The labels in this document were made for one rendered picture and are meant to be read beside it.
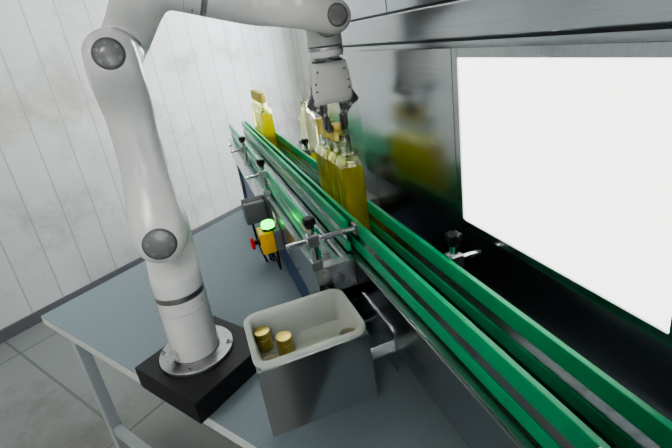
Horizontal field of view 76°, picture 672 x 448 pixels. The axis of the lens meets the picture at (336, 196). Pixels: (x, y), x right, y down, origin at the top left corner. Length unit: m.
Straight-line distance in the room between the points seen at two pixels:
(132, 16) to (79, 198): 2.66
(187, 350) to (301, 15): 0.83
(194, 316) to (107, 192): 2.60
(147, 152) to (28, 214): 2.52
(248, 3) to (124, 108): 0.33
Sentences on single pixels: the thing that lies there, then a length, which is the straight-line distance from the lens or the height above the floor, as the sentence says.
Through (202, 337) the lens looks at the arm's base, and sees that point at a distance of 1.19.
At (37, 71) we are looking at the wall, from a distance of 3.50.
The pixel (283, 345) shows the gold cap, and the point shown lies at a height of 0.97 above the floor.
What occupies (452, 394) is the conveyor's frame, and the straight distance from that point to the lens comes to 0.76.
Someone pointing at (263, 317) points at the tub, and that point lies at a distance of 0.97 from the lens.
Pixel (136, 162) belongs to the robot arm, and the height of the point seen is 1.35.
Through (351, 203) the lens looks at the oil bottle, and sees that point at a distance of 1.08.
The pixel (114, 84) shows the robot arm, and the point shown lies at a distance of 0.94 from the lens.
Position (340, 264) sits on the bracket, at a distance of 1.00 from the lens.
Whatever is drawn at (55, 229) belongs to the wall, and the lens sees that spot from 3.56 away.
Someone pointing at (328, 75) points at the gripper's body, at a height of 1.45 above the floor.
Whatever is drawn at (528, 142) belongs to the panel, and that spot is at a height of 1.35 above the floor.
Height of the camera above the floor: 1.54
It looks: 20 degrees down
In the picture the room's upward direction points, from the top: 9 degrees counter-clockwise
